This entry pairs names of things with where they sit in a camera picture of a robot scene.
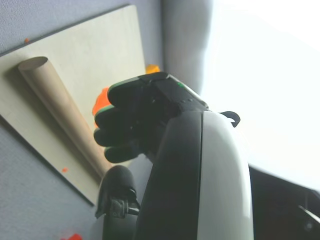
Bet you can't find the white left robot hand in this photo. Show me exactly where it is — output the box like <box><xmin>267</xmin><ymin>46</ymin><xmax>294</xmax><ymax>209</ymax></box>
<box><xmin>93</xmin><ymin>71</ymin><xmax>254</xmax><ymax>240</ymax></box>

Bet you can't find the wooden rolling pin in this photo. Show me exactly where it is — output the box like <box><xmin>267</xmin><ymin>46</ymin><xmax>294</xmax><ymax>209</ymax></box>
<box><xmin>17</xmin><ymin>56</ymin><xmax>111</xmax><ymax>178</ymax></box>

